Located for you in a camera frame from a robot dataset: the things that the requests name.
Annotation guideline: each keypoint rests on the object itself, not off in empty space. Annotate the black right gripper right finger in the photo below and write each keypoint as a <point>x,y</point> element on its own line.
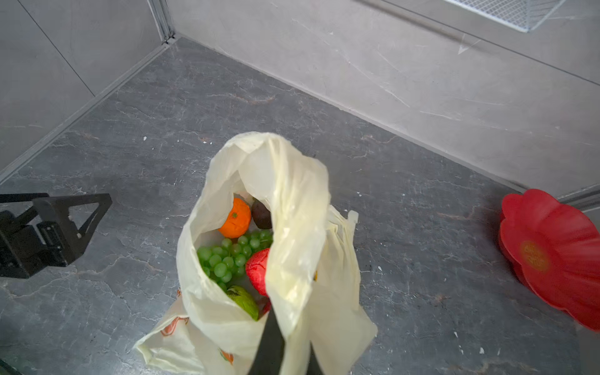
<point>313,364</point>

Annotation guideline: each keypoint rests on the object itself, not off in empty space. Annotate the red flower-shaped plate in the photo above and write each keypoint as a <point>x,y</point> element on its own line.
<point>553,250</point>

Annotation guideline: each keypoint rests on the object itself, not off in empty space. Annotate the red fake strawberry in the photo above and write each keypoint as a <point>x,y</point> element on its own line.
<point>256,269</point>

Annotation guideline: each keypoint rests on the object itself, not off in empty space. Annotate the dark brown fake fruit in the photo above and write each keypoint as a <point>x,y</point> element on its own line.
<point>261,216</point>

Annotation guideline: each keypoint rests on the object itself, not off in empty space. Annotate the cream plastic bag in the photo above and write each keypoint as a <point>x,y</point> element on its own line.
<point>312,279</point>

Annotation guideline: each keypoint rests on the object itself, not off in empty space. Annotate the orange fake tangerine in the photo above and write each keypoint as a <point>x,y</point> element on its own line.
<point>238,220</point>

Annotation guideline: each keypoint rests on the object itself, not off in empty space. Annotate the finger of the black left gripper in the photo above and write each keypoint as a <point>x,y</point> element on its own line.
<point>68,224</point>

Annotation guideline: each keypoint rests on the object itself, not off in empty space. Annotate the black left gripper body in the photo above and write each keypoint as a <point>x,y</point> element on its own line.
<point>30,241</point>

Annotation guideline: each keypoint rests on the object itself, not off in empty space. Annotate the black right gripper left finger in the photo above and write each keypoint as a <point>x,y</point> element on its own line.
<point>270,354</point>

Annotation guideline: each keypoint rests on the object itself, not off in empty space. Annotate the aluminium frame rail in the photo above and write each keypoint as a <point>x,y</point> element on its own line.
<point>61,58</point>

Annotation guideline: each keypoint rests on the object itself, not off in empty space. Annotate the green fake grape bunch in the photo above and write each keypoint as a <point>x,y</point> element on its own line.
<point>225,262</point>

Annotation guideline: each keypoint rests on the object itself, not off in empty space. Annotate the white wire mesh basket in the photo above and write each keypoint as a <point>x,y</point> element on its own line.
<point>521,15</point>

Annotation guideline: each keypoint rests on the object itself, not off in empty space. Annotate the green fake pear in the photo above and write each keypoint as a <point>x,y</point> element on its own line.
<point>244,300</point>

